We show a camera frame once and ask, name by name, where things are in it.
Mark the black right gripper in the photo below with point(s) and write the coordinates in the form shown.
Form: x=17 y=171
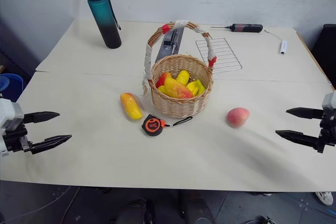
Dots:
x=328 y=133

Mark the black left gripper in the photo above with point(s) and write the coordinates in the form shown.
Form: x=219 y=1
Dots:
x=14 y=138

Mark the yellow green fruit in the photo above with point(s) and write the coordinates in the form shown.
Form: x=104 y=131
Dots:
x=201 y=86

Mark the small yellow fruit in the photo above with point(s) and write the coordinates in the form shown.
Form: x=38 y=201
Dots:
x=161 y=89

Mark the blue plastic bucket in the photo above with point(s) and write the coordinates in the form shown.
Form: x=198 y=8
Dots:
x=11 y=85

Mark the pink peach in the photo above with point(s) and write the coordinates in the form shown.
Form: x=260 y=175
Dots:
x=237 y=117

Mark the cream table cover sheet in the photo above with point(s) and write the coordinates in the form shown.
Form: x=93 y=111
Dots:
x=105 y=155
x=78 y=51

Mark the white shoe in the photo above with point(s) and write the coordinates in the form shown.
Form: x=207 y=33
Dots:
x=325 y=197

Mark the small white marker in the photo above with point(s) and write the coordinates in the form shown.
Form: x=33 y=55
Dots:
x=283 y=47

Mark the yellow orange mango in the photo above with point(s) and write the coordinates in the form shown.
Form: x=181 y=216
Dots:
x=130 y=106

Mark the orange black tape measure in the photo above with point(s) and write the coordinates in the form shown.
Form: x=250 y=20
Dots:
x=152 y=126

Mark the black red electric screwdriver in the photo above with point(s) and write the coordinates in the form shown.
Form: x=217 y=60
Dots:
x=246 y=28

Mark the yellow starfruit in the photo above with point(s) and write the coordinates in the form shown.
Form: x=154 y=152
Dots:
x=193 y=88
x=183 y=77

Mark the teal black water bottle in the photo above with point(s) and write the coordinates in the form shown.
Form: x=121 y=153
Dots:
x=105 y=16

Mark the red orange mango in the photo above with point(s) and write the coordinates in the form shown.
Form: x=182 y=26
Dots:
x=162 y=78

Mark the large red yellow mango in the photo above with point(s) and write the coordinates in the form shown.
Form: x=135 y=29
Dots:
x=177 y=89

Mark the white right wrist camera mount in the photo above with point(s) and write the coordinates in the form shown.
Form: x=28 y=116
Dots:
x=330 y=103

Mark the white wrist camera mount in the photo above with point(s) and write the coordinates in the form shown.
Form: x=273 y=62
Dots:
x=330 y=103
x=9 y=112

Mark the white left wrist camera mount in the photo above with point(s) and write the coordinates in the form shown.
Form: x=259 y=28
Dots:
x=9 y=112

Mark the grey metal rail device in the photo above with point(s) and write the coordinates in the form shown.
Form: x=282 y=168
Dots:
x=170 y=45

